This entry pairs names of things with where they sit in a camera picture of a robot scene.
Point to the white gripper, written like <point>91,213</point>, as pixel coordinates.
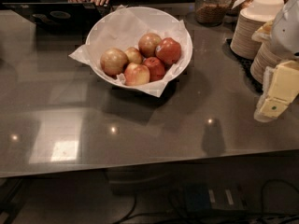
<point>286,32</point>

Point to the yellowish apple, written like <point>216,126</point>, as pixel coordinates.
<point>112,61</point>

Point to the white paper bowl stack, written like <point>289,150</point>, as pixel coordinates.
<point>262,10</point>

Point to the red apple right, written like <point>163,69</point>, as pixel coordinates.
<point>168,51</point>

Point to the small red apple centre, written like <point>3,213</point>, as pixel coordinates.
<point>156,68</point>

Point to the pink-yellow apple front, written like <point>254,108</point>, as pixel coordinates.
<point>136,74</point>

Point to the paper plate stack front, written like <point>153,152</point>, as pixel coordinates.
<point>264,58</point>

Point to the paper plate stack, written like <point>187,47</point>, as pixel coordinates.
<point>242,44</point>
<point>264,58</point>

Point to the paper plate stack back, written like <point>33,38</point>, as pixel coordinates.
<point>242,44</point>

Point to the glass jar with granola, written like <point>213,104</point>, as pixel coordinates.
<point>211,12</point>

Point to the white paper liner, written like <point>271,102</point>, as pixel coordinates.
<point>121,28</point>

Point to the dark box under table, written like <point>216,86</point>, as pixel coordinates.
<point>203,199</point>

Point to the black laptop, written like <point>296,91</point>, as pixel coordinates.
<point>61,16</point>

